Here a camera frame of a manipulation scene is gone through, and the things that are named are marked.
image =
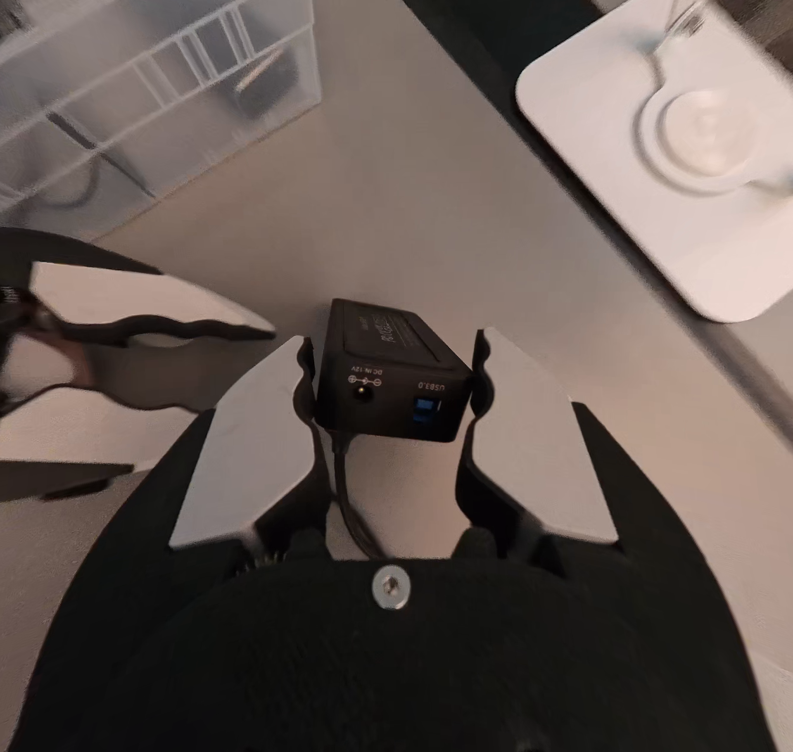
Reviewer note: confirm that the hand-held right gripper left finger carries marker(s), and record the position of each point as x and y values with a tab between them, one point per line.
248	454

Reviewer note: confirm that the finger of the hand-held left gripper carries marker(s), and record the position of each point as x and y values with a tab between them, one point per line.
136	297
93	436

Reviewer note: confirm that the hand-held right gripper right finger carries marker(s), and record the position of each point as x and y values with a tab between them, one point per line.
533	454

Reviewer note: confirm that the clear plastic storage box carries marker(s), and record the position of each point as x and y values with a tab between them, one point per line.
155	33

